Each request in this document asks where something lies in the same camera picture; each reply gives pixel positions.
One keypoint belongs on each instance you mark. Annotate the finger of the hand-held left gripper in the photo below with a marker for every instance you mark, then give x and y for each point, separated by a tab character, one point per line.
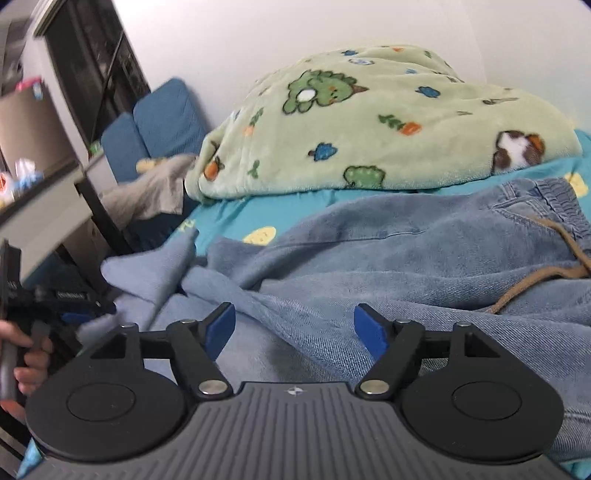
76	317

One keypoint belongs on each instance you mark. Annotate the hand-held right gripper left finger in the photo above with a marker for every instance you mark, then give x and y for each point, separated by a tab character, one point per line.
220	330

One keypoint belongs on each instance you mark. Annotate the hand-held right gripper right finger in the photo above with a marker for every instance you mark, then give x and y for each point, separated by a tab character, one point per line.
369	330

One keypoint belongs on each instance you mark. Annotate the blue denim pants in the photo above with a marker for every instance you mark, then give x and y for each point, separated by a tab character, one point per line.
369	258

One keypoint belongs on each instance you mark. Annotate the person's left hand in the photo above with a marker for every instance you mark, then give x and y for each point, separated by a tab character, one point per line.
39	348

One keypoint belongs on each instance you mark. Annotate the white and black desk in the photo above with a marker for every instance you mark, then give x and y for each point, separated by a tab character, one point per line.
41	207

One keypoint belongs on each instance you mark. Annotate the white and orange snack bag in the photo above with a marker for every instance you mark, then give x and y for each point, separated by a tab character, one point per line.
5	189

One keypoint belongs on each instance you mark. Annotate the white and blue snack bag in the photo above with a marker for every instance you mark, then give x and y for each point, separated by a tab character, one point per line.
27	168

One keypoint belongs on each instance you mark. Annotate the grey cloth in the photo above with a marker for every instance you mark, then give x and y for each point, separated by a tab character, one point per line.
147	194

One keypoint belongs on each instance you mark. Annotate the brown cardboard box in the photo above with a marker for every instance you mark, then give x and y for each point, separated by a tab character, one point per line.
27	134

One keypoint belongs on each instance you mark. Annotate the small green item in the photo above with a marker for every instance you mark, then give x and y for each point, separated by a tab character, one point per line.
94	147

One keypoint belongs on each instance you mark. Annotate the yellow plush toy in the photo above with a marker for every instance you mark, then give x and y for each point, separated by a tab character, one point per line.
148	164

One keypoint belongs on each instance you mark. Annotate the small blue cushion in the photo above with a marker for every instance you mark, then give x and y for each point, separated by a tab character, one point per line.
122	147

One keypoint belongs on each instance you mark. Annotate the pink packet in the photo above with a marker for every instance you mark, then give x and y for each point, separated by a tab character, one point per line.
30	86

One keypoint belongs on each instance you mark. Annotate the green printed fleece blanket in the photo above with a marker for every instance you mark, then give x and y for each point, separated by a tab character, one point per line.
369	115

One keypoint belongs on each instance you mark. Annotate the large blue cushion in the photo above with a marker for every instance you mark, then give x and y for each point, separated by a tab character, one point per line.
168	115

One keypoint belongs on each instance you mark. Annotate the dark window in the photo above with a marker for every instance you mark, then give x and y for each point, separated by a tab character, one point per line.
87	60

